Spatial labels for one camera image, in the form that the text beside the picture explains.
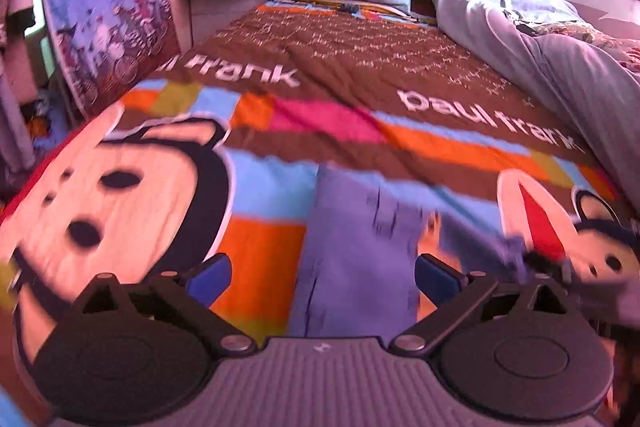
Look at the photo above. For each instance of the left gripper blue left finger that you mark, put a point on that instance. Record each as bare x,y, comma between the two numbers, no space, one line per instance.
183,301

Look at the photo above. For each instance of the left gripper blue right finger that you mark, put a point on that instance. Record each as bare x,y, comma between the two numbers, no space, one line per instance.
456,296

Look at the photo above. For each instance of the blue printed pajama pant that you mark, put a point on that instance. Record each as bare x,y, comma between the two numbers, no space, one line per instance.
355,274

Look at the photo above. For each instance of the colorful paul frank bedspread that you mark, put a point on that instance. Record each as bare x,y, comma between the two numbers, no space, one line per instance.
219,150

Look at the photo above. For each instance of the grey lavender duvet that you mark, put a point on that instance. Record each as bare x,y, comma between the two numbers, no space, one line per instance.
578,82

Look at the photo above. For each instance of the floral sheet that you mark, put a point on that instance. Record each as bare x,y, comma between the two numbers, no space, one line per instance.
624,51

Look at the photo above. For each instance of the hanging pink clothes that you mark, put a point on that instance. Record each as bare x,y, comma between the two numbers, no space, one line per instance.
18,88

